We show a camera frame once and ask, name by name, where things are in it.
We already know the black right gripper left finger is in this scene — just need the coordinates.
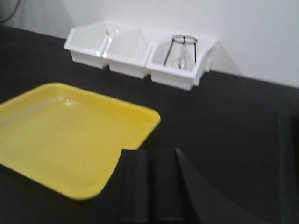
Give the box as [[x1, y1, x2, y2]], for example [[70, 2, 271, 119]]
[[119, 150, 150, 222]]

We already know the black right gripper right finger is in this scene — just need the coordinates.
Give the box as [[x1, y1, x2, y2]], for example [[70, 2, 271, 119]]
[[152, 148, 231, 224]]

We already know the yellow plastic tray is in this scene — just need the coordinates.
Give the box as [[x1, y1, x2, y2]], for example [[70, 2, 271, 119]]
[[0, 83, 161, 200]]

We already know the clear flask in tripod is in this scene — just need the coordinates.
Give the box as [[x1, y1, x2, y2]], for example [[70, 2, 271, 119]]
[[171, 44, 194, 71]]

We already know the white right storage bin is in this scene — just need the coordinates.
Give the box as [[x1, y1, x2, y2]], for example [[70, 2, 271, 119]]
[[146, 35, 217, 91]]

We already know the white storage bin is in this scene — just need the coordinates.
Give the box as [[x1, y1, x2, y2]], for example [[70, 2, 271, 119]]
[[146, 35, 217, 91], [103, 28, 151, 79], [64, 21, 117, 69]]

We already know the white middle storage bin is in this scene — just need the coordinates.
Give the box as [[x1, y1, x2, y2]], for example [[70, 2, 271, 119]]
[[103, 28, 151, 79]]

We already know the white left storage bin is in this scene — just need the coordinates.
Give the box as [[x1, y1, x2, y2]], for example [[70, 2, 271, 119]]
[[64, 21, 117, 69]]

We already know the black wire tripod stand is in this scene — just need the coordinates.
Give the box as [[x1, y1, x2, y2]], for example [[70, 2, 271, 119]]
[[163, 35, 198, 70]]

